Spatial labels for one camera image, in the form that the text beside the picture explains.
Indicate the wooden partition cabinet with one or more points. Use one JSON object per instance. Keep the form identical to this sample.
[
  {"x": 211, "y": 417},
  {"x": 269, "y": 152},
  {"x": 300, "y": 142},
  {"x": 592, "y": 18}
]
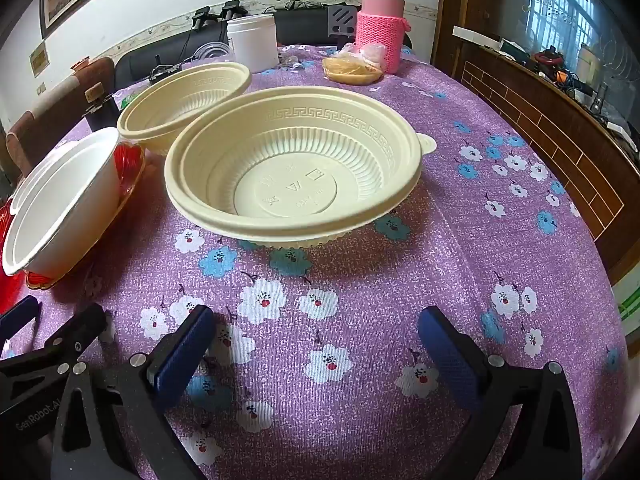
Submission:
[{"x": 550, "y": 125}]

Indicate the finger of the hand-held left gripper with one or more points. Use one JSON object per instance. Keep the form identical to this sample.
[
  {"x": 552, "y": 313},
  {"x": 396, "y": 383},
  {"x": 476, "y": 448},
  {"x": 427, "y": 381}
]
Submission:
[
  {"x": 20, "y": 312},
  {"x": 75, "y": 332}
]

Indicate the clear plastic bag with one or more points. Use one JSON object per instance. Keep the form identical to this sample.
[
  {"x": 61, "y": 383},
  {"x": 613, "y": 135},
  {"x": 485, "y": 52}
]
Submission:
[{"x": 372, "y": 52}]

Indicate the white bowl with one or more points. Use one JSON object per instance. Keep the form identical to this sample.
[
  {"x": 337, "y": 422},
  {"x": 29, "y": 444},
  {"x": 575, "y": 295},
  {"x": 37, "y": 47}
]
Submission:
[{"x": 65, "y": 200}]

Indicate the small cream plastic bowl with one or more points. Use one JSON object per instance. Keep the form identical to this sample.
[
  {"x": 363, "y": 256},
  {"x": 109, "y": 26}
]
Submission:
[{"x": 165, "y": 115}]

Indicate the brown chair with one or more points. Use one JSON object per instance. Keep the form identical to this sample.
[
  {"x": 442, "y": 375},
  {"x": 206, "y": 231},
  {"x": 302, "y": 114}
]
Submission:
[{"x": 45, "y": 110}]

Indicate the red item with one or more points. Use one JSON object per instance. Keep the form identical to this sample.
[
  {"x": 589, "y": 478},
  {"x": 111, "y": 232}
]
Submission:
[{"x": 547, "y": 57}]

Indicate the green bamboo wall painting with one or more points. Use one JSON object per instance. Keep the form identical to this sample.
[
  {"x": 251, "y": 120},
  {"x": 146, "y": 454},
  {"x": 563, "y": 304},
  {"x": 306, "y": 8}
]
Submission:
[{"x": 631, "y": 305}]

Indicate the white plastic jar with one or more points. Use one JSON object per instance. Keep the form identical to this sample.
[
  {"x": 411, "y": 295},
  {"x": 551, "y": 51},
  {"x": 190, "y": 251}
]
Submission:
[{"x": 252, "y": 45}]

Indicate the pink knit-sleeved thermos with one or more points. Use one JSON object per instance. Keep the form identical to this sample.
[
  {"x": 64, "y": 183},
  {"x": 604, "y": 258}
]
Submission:
[{"x": 377, "y": 30}]

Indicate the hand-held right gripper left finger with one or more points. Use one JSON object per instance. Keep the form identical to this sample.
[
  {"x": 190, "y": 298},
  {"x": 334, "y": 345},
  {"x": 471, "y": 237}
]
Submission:
[{"x": 180, "y": 355}]

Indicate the yellow wall plaque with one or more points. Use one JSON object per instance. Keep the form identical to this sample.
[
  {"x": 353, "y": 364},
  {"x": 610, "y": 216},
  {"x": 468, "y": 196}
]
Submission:
[{"x": 39, "y": 59}]

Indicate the large cream plastic bowl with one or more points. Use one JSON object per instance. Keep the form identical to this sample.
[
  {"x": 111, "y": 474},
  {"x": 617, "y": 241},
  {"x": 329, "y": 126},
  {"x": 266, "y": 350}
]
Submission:
[{"x": 300, "y": 190}]

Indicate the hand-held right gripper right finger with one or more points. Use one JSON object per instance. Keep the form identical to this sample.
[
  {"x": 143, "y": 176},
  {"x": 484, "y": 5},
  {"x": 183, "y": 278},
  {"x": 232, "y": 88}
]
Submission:
[{"x": 450, "y": 360}]

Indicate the purple floral tablecloth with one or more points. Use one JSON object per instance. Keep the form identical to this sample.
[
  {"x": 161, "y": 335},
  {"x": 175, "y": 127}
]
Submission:
[{"x": 350, "y": 285}]

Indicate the black sofa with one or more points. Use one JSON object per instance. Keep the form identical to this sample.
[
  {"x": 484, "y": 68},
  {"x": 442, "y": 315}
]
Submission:
[{"x": 135, "y": 62}]

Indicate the white flat box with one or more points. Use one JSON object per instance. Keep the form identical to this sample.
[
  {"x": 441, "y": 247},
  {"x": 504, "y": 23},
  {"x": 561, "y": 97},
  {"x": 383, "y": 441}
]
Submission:
[{"x": 475, "y": 34}]

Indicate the black box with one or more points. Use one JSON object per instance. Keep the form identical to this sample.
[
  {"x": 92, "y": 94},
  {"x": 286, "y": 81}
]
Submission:
[{"x": 102, "y": 112}]

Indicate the yellow plate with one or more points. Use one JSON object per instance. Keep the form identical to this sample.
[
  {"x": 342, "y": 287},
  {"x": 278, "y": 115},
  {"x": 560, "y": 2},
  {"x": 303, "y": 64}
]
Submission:
[{"x": 350, "y": 76}]

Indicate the black device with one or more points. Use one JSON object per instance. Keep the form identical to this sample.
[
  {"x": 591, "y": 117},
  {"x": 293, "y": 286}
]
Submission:
[
  {"x": 231, "y": 10},
  {"x": 201, "y": 16}
]

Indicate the clear plastic container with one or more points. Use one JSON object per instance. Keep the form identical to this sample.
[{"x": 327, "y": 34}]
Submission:
[{"x": 215, "y": 50}]

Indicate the red plate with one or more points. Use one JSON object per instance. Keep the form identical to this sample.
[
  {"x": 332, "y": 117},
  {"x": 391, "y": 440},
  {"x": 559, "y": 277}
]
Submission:
[{"x": 131, "y": 161}]

